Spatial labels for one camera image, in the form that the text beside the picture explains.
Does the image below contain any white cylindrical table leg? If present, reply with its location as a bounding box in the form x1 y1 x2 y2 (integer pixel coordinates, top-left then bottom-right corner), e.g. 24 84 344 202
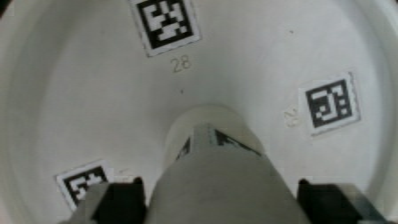
143 105 308 224

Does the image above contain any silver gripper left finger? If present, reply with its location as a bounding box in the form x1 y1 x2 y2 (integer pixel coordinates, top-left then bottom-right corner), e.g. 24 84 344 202
58 177 147 224

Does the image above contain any white round table top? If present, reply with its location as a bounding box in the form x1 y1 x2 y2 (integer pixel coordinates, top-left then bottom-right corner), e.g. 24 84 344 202
0 0 398 224

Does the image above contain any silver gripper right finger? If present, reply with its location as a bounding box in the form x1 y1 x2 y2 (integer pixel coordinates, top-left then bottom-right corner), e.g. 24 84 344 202
296 179 390 224

